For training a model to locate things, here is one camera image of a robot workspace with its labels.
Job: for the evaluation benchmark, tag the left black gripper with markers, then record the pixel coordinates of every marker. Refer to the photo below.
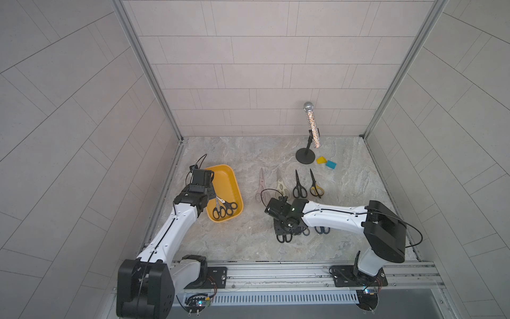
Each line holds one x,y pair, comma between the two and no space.
211,193

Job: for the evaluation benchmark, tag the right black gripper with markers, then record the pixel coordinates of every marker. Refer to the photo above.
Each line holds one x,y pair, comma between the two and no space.
287,228

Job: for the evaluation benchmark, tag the large black handled scissors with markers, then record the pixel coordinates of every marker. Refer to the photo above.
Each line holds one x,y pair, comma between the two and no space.
284,238

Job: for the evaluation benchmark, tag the cream kitchen shears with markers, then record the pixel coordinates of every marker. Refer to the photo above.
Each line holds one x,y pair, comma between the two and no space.
281,188

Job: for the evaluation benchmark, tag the yellow plastic storage box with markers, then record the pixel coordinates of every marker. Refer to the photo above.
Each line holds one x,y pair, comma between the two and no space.
227,188

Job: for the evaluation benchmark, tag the small grey scissors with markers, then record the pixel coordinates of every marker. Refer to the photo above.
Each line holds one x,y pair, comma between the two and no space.
230,206

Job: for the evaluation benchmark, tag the pink scissors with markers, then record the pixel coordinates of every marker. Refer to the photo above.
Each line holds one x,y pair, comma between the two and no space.
261,186

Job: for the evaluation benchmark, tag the yellow handled black scissors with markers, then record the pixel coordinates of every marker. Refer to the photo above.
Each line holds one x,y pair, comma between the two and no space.
315,190

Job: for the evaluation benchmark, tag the dark grey handled scissors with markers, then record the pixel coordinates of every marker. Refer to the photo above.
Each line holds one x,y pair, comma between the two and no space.
219,211

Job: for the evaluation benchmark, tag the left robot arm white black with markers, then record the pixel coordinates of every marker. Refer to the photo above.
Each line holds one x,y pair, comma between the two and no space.
147,284

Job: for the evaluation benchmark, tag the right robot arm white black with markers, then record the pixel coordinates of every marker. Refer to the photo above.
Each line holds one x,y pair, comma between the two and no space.
383,229

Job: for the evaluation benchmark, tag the yellow small block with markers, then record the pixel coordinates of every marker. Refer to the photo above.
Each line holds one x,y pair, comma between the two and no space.
321,160

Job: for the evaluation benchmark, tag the teal small block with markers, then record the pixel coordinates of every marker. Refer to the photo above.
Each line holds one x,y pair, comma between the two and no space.
331,164

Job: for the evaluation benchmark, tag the glitter microphone with silver head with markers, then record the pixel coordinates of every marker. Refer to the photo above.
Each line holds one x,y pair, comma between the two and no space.
309,110

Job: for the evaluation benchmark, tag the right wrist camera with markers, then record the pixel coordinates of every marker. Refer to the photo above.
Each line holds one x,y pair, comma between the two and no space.
278,208

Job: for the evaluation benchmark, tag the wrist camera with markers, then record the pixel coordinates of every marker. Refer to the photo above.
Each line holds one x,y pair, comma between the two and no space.
278,208
201,180

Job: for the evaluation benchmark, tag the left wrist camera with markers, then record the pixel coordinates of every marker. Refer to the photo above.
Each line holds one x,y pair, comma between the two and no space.
201,180

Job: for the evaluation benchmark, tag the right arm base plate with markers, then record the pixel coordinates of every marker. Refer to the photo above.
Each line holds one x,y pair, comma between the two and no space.
349,276

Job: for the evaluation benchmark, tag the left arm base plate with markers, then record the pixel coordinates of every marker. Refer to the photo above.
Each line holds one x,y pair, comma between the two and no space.
210,278

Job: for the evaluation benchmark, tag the left circuit board with wires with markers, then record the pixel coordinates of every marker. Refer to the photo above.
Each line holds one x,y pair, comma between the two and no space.
197,303

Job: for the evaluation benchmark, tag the circuit board with wires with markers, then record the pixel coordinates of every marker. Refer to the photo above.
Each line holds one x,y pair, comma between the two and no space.
197,303
368,297

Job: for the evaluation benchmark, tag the right circuit board with wires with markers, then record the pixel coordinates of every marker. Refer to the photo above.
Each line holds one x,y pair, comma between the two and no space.
368,297

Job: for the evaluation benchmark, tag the aluminium mounting rail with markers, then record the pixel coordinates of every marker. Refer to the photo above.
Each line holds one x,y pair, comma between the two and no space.
273,280

